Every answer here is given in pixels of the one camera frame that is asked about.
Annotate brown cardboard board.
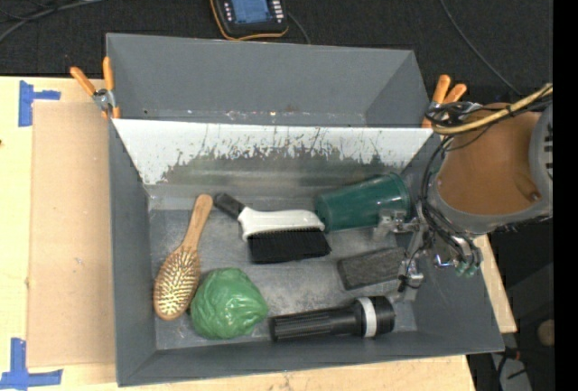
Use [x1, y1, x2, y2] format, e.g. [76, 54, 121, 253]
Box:
[25, 99, 119, 370]

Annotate dark green plastic cup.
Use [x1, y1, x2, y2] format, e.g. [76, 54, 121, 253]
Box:
[313, 172, 413, 233]

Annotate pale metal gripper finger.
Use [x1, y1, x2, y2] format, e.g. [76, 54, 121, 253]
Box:
[375, 208, 421, 239]
[396, 257, 425, 303]

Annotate dark grey sponge block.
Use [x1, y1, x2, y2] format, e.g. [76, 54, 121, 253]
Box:
[336, 247, 407, 292]

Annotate black flashlight with white band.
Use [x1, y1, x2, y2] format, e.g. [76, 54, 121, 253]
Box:
[268, 294, 397, 343]

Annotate wooden hairbrush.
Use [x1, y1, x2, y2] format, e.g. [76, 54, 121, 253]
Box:
[152, 193, 214, 321]

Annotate grey metal bin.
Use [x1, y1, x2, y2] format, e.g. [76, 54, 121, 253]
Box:
[104, 33, 506, 386]

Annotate black and white hand brush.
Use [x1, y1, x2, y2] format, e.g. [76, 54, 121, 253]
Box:
[212, 192, 333, 265]

